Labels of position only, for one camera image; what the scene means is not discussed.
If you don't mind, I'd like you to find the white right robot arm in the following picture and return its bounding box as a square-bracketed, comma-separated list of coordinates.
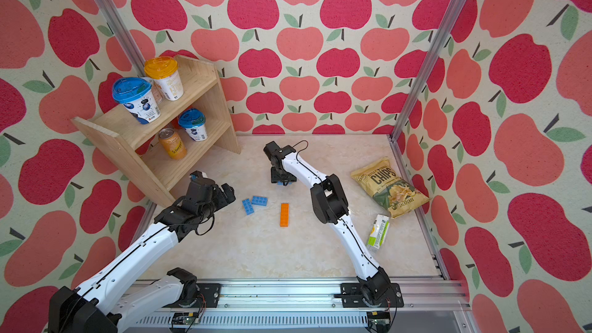
[264, 141, 397, 307]

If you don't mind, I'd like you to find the orange lid yogurt cup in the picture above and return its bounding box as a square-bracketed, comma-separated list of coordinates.
[144, 56, 184, 101]

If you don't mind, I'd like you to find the wooden shelf unit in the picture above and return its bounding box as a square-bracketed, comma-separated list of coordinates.
[70, 54, 242, 209]

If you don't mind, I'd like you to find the aluminium frame post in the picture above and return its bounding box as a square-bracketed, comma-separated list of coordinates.
[389, 0, 467, 145]
[94, 0, 146, 77]

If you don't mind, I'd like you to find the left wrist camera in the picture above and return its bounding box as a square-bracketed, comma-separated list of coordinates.
[190, 171, 210, 185]

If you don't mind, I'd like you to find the blue lid yogurt cup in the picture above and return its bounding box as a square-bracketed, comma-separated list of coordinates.
[112, 77, 160, 125]

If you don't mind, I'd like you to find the small blue lid cup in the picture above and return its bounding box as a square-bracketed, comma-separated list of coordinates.
[178, 108, 208, 142]

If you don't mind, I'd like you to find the yellow chips bag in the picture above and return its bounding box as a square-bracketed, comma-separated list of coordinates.
[350, 157, 430, 218]

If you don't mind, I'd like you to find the green white juice carton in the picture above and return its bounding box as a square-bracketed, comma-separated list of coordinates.
[367, 214, 389, 251]

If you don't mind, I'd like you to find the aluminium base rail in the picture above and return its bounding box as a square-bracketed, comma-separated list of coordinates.
[129, 277, 479, 332]

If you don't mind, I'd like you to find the orange drink can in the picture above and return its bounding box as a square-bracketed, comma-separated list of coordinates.
[158, 128, 187, 160]

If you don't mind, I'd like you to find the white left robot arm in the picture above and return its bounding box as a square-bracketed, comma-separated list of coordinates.
[48, 171, 236, 332]

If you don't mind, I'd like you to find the left aluminium frame post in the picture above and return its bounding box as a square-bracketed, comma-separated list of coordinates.
[94, 0, 146, 77]

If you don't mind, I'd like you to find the right aluminium frame post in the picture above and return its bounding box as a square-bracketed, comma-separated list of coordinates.
[389, 0, 467, 145]

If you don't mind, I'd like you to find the orange lego brick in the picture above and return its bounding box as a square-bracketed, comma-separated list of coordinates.
[279, 203, 289, 228]

